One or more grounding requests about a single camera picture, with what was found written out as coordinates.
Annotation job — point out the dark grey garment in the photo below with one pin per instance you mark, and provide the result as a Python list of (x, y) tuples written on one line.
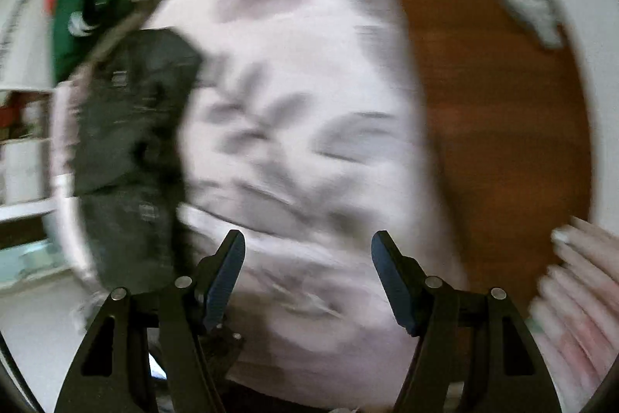
[(130, 151)]

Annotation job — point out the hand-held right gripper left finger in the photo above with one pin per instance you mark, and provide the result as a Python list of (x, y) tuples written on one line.
[(225, 280)]

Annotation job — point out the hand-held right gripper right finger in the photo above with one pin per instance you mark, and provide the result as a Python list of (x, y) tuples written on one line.
[(394, 282)]

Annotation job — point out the white shelf unit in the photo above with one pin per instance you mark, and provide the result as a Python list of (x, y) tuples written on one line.
[(24, 103)]

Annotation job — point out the white leaf-print blanket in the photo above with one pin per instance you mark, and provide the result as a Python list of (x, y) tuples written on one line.
[(300, 142)]

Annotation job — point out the pink striped cloth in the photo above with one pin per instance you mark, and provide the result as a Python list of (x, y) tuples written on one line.
[(573, 297)]

